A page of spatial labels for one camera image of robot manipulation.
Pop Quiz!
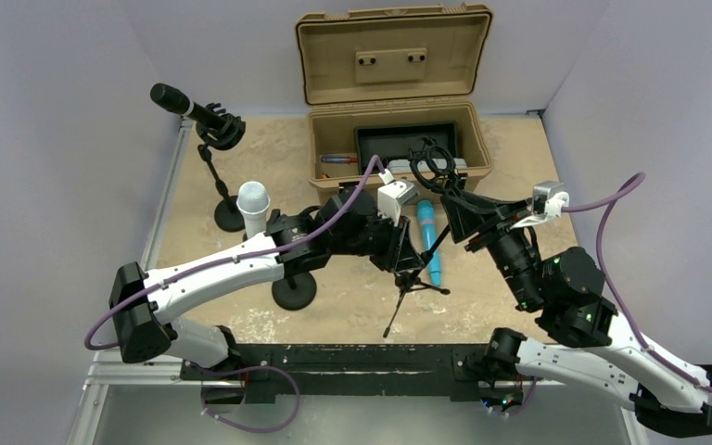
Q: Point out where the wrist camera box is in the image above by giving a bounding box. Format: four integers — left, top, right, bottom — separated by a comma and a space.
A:
376, 170, 419, 227
511, 181, 569, 229

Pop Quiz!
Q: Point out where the tan plastic toolbox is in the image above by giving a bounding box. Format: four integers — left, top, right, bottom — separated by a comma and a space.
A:
295, 4, 494, 201

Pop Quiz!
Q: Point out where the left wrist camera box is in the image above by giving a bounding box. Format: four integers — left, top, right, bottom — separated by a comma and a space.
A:
376, 170, 419, 227

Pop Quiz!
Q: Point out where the black microphone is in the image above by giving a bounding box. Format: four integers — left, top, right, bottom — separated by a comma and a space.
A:
150, 83, 226, 131

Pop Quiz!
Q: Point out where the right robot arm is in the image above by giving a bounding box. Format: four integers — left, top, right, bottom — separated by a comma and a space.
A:
440, 192, 712, 439

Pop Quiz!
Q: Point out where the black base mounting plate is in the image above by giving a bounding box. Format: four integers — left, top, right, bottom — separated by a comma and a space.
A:
180, 343, 532, 410

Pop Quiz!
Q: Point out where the red handled screwdriver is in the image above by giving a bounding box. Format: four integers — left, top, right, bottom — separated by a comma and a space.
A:
320, 155, 359, 164

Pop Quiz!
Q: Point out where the black round base stand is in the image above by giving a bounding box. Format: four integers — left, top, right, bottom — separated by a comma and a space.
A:
195, 103, 247, 233
243, 209, 319, 312

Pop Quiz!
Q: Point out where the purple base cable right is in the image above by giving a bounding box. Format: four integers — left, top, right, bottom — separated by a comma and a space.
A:
481, 375, 541, 420

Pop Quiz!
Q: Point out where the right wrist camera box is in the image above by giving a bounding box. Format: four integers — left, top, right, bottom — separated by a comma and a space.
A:
511, 181, 569, 229

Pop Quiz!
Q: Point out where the blue microphone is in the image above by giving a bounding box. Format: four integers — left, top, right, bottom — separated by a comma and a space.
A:
416, 199, 441, 286

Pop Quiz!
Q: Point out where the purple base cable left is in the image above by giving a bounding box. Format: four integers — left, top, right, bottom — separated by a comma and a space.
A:
199, 365, 304, 436

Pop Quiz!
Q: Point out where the black tray in toolbox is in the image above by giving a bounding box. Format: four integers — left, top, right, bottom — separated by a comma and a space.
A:
353, 121, 461, 173

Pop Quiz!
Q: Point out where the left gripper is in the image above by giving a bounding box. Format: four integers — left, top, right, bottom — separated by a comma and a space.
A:
330, 209, 422, 273

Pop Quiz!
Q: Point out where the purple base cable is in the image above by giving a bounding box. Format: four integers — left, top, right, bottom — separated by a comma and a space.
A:
481, 375, 541, 420
199, 365, 304, 436

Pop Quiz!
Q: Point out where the silver white microphone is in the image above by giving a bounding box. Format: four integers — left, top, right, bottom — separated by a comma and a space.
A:
236, 181, 271, 239

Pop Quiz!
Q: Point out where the black tripod shock mount stand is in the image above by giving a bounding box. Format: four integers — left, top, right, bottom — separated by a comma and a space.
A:
382, 136, 457, 338

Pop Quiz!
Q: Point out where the grey plastic parts box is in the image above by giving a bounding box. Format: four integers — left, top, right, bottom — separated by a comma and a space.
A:
387, 158, 468, 174

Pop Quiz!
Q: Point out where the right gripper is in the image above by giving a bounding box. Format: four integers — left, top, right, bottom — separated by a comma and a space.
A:
440, 189, 541, 310

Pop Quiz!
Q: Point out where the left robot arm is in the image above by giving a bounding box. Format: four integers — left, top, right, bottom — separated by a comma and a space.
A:
109, 181, 424, 379

